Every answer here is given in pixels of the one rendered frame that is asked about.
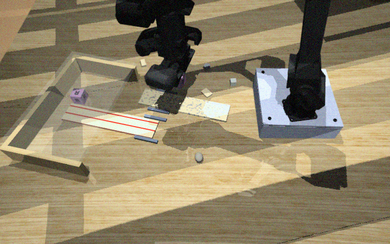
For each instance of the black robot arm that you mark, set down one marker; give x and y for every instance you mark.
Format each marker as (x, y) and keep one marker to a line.
(306, 81)

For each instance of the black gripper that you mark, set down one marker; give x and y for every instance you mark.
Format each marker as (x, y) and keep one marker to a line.
(177, 56)

